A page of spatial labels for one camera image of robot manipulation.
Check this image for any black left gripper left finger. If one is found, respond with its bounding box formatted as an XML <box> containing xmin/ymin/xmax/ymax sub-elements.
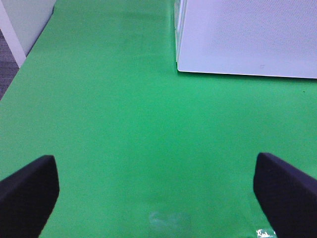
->
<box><xmin>0</xmin><ymin>155</ymin><xmax>59</xmax><ymax>238</ymax></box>

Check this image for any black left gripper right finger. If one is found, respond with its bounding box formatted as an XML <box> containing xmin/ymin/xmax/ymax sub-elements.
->
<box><xmin>253</xmin><ymin>153</ymin><xmax>317</xmax><ymax>238</ymax></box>

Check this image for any white microwave door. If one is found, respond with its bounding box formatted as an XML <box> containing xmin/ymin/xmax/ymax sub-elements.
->
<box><xmin>177</xmin><ymin>0</ymin><xmax>317</xmax><ymax>79</ymax></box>

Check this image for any clear tape strip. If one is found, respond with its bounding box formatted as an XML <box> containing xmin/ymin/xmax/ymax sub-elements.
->
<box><xmin>256</xmin><ymin>228</ymin><xmax>277</xmax><ymax>238</ymax></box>

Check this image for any white microwave oven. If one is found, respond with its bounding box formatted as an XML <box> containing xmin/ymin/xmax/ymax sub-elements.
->
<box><xmin>174</xmin><ymin>0</ymin><xmax>317</xmax><ymax>79</ymax></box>

